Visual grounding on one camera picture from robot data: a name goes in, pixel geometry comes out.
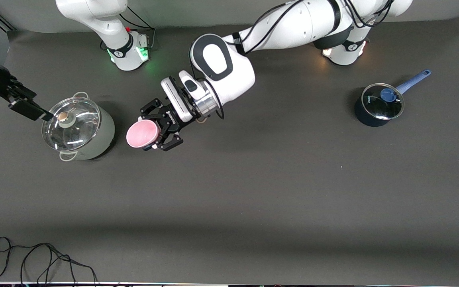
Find thin black loose cable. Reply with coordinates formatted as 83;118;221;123
0;237;98;286

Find pink plastic cup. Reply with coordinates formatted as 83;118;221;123
126;119;161;149

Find dark grey table cloth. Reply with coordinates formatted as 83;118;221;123
0;14;459;286

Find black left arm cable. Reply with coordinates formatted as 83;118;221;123
235;0;393;54

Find glass lid with blue knob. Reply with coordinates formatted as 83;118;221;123
362;83;405;121

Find black right arm base cables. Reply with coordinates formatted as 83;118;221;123
120;7;157;50

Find dark blue saucepan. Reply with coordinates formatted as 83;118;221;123
354;69;432;128

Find glass stockpot lid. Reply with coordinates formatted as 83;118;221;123
42;97;102;152

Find grey stockpot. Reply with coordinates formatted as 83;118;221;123
42;91;116;161

